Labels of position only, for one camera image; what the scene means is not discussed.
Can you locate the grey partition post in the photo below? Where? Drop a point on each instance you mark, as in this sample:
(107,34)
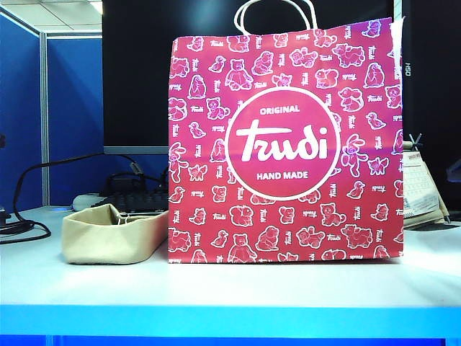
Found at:
(44,108)

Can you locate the small metal binder clip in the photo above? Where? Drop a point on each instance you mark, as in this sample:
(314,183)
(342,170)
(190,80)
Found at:
(123,218)

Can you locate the blue office partition panel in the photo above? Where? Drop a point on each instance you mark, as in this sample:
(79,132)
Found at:
(18,108)
(75,101)

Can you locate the beige fabric basket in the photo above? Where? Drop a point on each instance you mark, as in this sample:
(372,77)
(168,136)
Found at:
(104,239)

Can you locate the black plug adapter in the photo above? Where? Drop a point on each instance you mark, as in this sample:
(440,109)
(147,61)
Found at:
(124,181)

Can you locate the black monitor silver bezel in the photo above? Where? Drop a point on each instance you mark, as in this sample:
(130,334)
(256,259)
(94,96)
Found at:
(144,72)

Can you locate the black keyboard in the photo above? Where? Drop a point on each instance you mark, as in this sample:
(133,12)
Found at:
(144,202)

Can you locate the red trudi paper bag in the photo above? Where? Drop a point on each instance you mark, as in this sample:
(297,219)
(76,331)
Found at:
(284,144)

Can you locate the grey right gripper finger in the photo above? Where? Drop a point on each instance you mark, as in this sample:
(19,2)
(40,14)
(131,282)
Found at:
(454,174)

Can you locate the beige desk calendar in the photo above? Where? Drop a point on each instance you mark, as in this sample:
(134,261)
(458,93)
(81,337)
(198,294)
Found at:
(417,184)

